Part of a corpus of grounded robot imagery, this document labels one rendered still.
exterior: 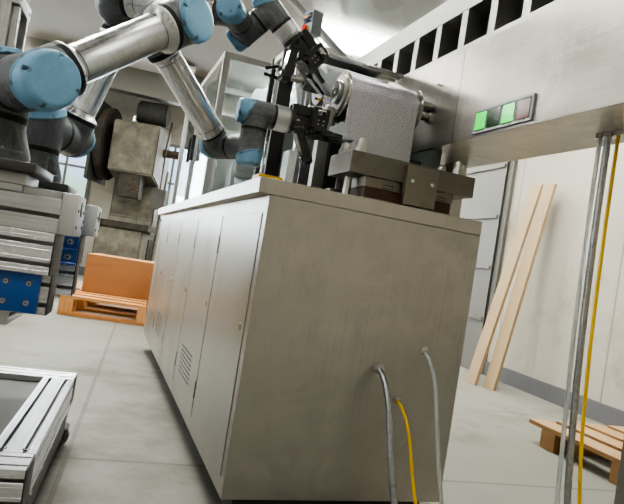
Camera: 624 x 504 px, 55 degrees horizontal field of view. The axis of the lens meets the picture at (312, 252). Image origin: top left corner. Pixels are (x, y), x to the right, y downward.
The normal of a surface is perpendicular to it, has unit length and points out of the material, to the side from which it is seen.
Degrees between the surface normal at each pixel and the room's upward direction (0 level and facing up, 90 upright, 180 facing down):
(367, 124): 90
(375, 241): 90
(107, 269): 90
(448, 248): 90
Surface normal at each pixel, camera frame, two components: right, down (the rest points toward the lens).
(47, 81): 0.71, 0.18
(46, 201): 0.26, 0.03
